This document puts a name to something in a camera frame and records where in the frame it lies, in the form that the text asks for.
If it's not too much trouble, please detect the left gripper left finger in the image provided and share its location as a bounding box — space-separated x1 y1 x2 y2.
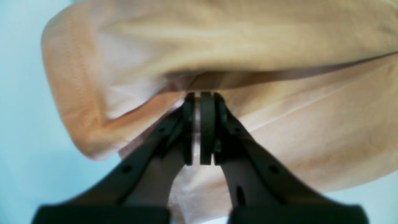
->
33 93 195 224

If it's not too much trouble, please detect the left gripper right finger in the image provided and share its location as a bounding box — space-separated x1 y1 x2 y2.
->
200 92 369 224

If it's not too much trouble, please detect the peach orange T-shirt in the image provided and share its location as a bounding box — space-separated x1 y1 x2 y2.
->
41 0 397 224

